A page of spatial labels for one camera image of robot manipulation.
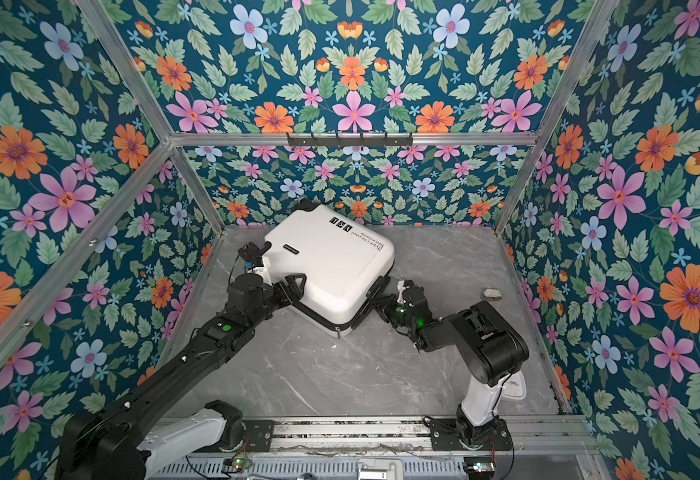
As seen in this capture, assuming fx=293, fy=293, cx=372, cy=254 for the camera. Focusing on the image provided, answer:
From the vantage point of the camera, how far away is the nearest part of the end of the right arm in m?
0.75

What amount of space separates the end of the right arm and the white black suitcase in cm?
6

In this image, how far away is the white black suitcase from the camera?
2.61 feet
